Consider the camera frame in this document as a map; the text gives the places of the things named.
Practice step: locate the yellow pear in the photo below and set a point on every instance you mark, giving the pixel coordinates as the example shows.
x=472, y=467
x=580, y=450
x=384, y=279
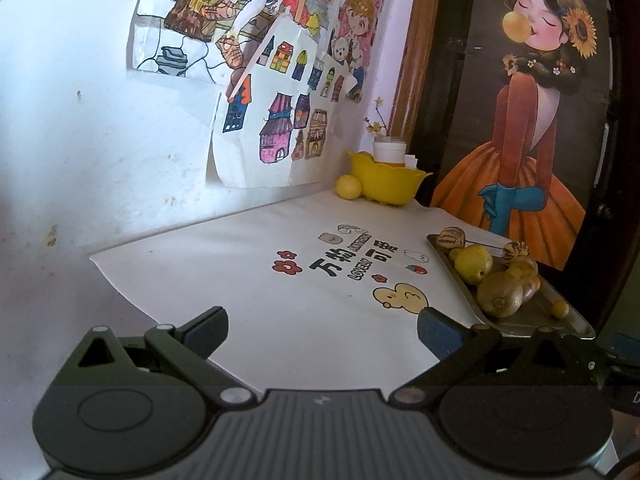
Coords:
x=472, y=264

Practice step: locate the white printed table cover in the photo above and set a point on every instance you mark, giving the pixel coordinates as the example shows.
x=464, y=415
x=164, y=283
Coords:
x=250, y=280

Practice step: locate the metal baking tray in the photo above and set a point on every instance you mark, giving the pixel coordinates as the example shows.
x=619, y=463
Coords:
x=535, y=322

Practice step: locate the wall poster of orange dress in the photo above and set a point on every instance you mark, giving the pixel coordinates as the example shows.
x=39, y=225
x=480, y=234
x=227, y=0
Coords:
x=530, y=160

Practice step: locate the brown potato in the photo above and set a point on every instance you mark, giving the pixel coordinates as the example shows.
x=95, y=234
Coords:
x=531, y=289

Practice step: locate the round yellow lemon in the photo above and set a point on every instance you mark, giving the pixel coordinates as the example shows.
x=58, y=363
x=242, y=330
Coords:
x=348, y=186

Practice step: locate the large striped melon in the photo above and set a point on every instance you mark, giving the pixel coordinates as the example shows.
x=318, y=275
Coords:
x=452, y=239

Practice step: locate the drawing of child with teddy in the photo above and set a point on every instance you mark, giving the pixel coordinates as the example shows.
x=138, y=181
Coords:
x=357, y=25

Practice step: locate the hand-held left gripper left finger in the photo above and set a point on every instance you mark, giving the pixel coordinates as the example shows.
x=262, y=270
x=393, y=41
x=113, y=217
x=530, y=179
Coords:
x=204, y=332

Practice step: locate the small white container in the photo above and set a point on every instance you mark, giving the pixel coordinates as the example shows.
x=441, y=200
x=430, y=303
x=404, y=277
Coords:
x=411, y=161

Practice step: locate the small kiwi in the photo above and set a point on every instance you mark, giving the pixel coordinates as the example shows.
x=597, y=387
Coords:
x=524, y=267

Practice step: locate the brown wooden door frame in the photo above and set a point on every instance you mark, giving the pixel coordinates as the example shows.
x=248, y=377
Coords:
x=415, y=50

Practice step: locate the small yellow flower sprig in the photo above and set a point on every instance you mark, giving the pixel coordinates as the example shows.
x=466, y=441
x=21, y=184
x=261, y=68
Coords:
x=376, y=120

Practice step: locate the white cup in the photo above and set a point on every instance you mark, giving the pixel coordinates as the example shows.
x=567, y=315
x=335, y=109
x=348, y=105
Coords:
x=389, y=151

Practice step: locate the drawing of colourful houses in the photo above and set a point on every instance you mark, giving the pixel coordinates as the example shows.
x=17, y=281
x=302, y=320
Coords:
x=270, y=125

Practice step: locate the yellow plastic bowl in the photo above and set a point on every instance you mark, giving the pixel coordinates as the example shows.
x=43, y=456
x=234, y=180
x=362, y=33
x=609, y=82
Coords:
x=387, y=185

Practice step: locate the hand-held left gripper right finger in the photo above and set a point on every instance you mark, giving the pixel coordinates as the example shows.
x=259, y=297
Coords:
x=439, y=334

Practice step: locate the small striped melon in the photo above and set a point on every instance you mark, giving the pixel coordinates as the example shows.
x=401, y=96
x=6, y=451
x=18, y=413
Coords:
x=516, y=250

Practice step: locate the large brown kiwi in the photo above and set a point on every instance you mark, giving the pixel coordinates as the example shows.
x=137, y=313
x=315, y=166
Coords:
x=499, y=294

